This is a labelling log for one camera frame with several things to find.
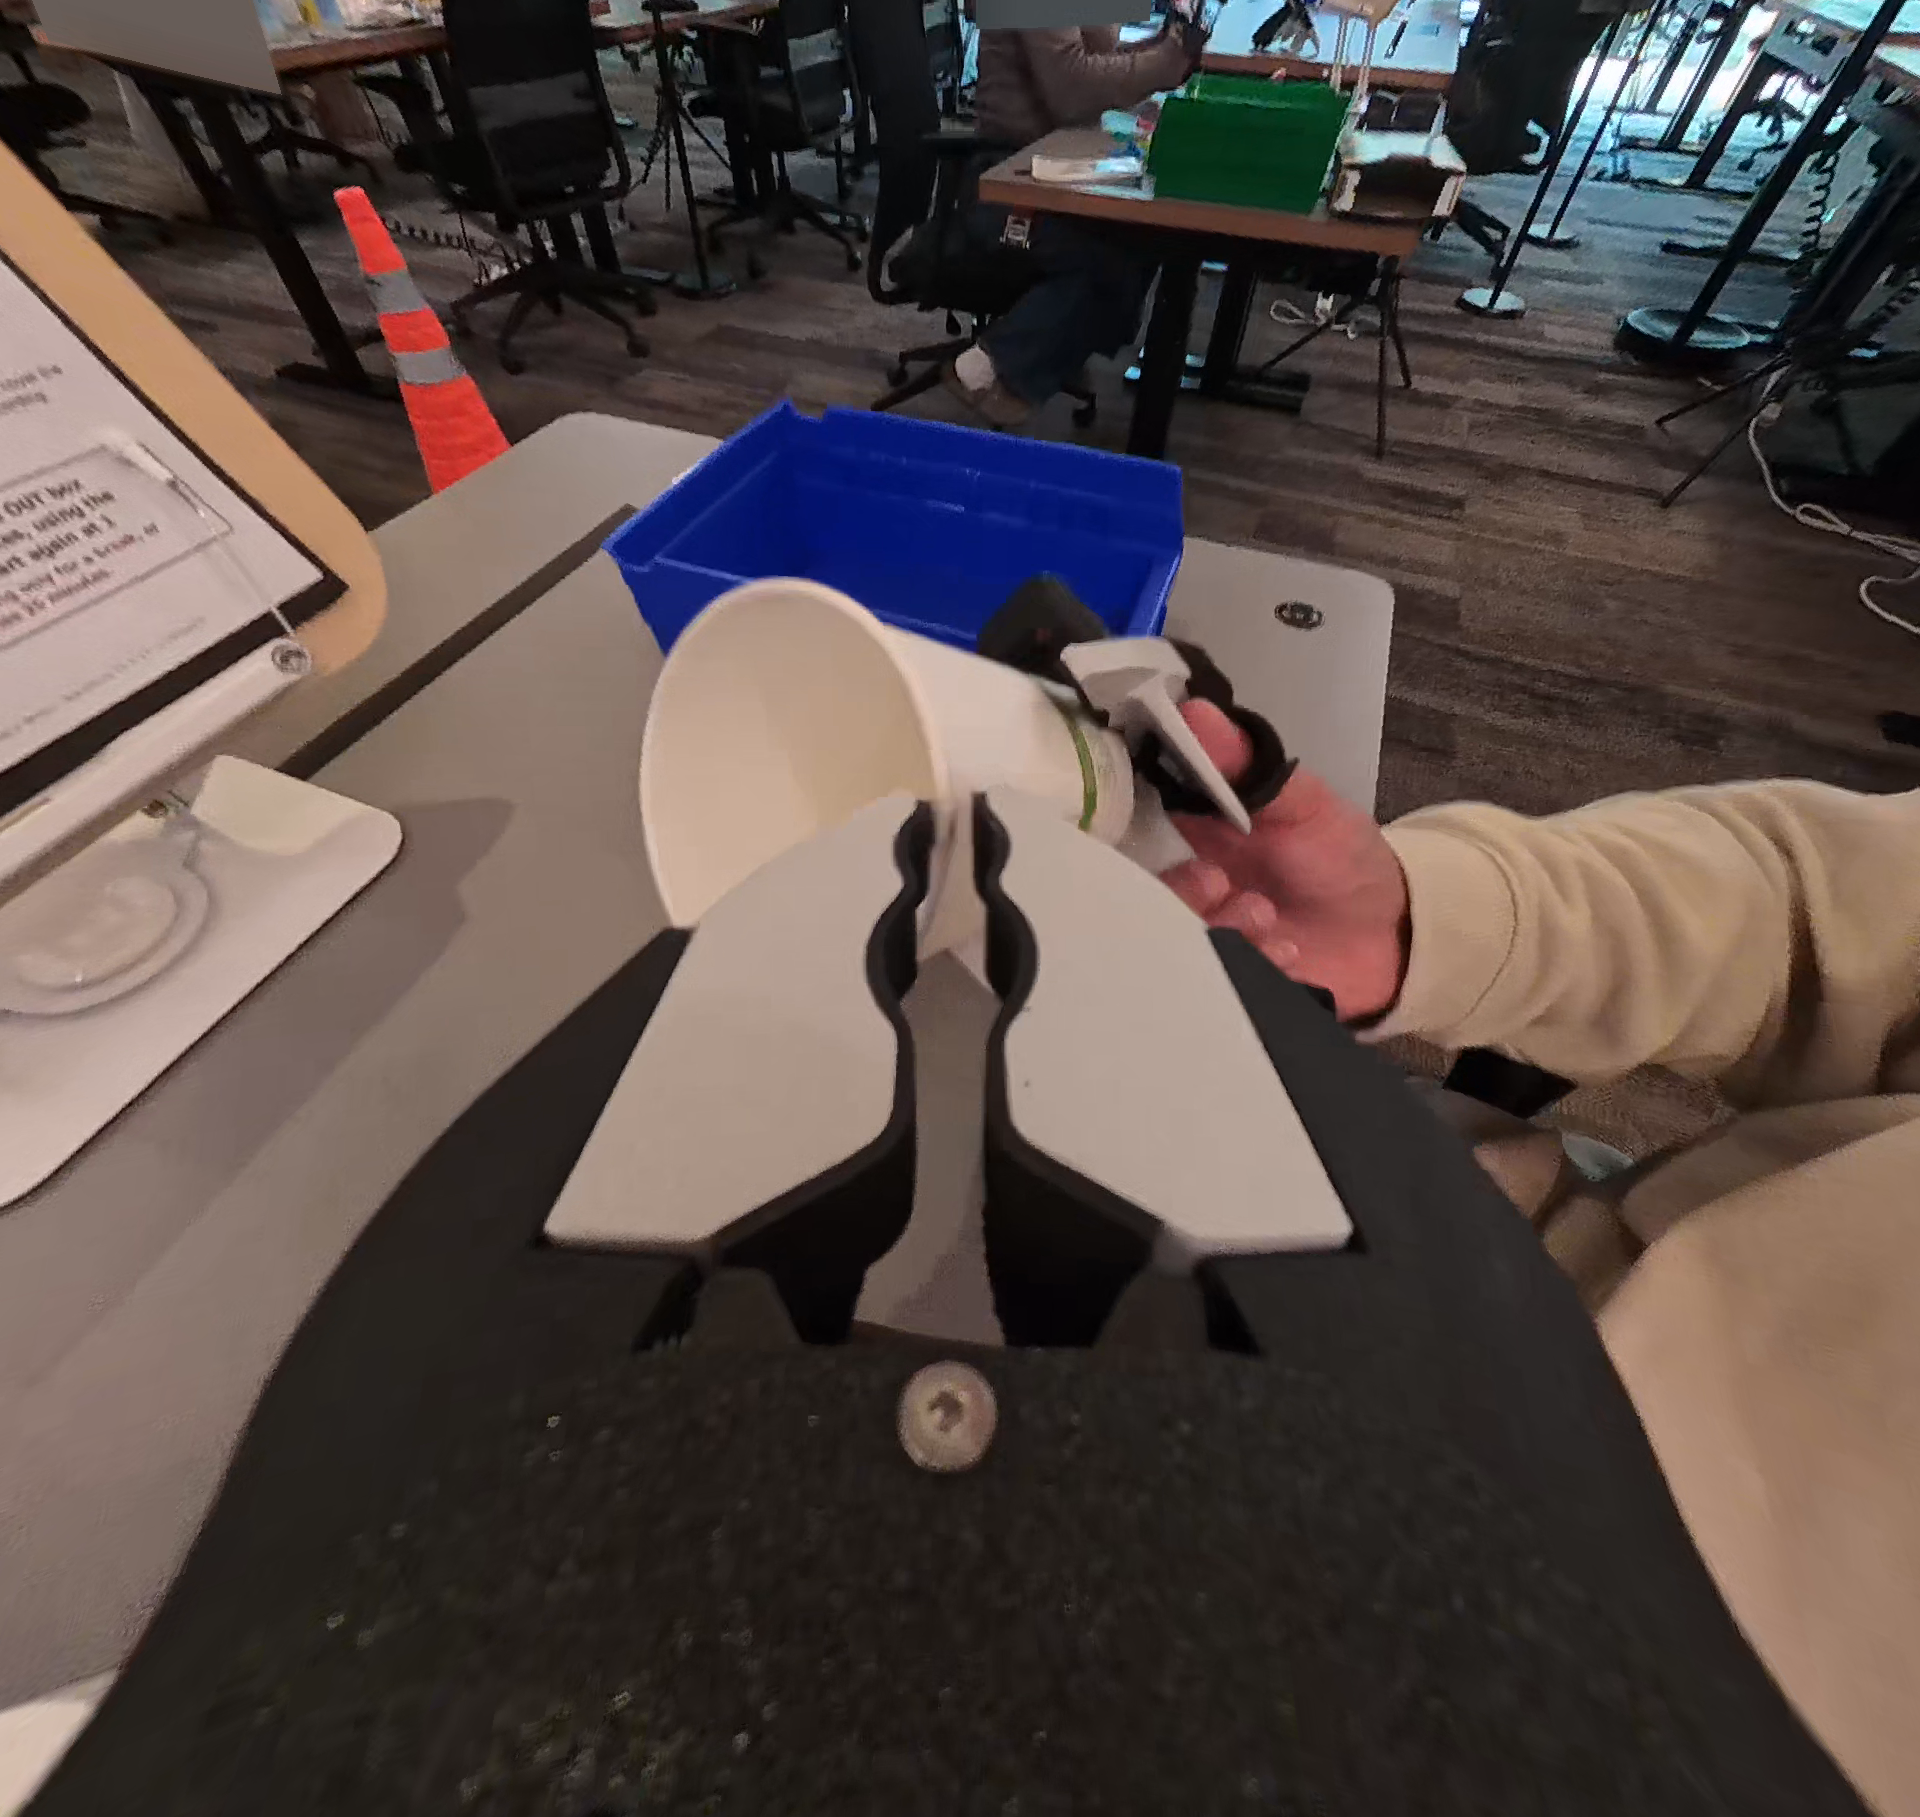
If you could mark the white book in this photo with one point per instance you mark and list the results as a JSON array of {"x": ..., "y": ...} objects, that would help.
[{"x": 1088, "y": 169}]

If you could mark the printed instruction sheet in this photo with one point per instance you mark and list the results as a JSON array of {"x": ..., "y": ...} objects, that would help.
[{"x": 91, "y": 528}]

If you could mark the black stanchion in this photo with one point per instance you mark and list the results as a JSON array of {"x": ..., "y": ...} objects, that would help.
[{"x": 1683, "y": 331}]

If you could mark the green plastic bin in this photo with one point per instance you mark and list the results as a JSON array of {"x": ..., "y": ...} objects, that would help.
[{"x": 1245, "y": 151}]

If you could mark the person's beige hoodie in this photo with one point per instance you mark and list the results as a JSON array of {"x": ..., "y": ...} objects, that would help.
[{"x": 1772, "y": 1398}]

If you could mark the white paper cup green band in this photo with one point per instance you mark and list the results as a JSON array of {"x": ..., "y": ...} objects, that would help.
[{"x": 781, "y": 737}]

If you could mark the person's right hand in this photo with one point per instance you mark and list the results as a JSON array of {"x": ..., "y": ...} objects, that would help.
[{"x": 1318, "y": 905}]

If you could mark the wooden desk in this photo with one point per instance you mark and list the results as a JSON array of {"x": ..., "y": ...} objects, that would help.
[
  {"x": 1198, "y": 221},
  {"x": 360, "y": 47}
]

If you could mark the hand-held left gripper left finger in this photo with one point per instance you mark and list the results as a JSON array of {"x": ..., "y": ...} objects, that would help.
[{"x": 751, "y": 1084}]

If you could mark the black office chair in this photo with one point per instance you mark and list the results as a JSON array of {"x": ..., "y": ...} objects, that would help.
[
  {"x": 524, "y": 78},
  {"x": 810, "y": 78},
  {"x": 899, "y": 121}
]

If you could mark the blue plastic bin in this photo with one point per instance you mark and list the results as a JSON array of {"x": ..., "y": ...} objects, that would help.
[{"x": 899, "y": 528}]

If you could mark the person's right forearm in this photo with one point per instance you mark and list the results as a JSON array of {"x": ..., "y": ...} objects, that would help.
[{"x": 1652, "y": 933}]

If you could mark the open cardboard box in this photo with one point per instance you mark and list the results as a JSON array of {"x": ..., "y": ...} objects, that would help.
[{"x": 1397, "y": 180}]

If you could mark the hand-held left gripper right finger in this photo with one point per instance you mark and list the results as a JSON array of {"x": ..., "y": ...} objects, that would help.
[{"x": 1171, "y": 1084}]

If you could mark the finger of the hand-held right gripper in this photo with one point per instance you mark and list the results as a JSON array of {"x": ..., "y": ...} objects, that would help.
[
  {"x": 1164, "y": 840},
  {"x": 1133, "y": 667}
]

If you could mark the orange traffic cone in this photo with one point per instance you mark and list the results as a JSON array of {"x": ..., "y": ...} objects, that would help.
[{"x": 426, "y": 377}]

